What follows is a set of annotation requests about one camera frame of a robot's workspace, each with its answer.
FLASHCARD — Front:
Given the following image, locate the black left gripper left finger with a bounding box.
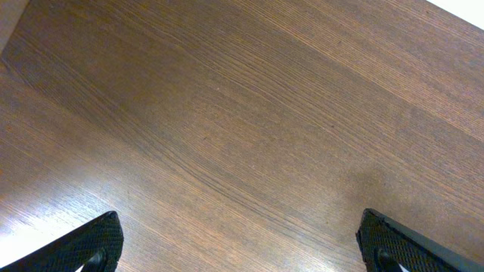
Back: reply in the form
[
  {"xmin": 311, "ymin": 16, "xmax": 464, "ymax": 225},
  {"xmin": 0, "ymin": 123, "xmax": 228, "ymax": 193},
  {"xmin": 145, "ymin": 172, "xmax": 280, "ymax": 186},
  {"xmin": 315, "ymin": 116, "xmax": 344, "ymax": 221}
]
[{"xmin": 1, "ymin": 211, "xmax": 124, "ymax": 272}]

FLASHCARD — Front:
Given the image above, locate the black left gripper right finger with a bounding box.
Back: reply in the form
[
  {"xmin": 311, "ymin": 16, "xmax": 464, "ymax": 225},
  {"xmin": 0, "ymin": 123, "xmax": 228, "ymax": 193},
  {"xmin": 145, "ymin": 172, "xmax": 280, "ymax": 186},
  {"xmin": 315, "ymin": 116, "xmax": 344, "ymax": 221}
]
[{"xmin": 356, "ymin": 209, "xmax": 483, "ymax": 272}]

